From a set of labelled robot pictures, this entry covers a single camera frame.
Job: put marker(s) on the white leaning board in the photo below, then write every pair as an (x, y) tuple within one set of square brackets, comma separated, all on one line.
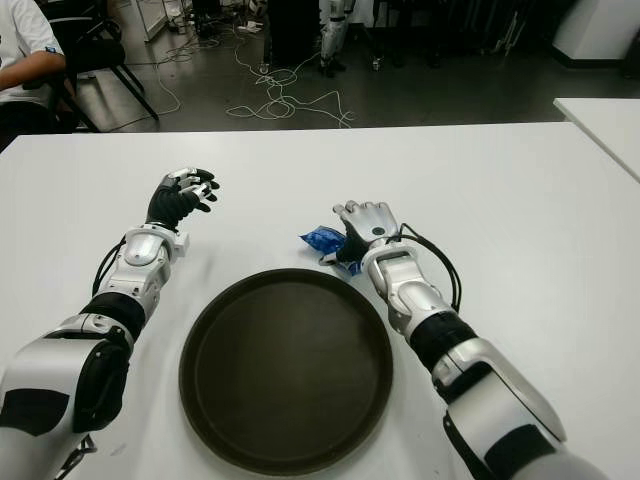
[(156, 17)]

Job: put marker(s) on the white side table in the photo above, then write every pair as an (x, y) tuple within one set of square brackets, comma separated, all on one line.
[(605, 125)]

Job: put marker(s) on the standing humanoid robot legs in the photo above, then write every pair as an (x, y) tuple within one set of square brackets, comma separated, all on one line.
[(332, 35)]

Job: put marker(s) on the white cabinet black base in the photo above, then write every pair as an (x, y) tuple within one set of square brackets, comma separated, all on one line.
[(600, 30)]

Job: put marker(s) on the robot left arm silver black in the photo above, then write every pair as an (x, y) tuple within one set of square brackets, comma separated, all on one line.
[(55, 370)]

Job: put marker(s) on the robot left hand black silver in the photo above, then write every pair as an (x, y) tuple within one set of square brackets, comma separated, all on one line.
[(167, 205)]

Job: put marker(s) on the black chair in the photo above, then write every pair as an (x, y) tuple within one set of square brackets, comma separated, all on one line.
[(100, 50)]

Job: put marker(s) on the blue Oreo cookie packet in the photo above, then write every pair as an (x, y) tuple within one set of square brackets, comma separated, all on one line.
[(322, 239)]

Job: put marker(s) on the round dark brown tray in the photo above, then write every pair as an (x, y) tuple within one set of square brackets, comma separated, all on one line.
[(287, 375)]

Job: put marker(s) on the robot right hand black silver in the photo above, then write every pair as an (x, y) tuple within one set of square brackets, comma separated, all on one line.
[(372, 220)]

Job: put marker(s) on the robot right arm silver black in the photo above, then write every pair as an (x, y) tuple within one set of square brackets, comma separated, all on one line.
[(480, 365)]

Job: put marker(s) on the seated person white shirt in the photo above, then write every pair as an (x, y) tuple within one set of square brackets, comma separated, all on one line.
[(20, 50)]

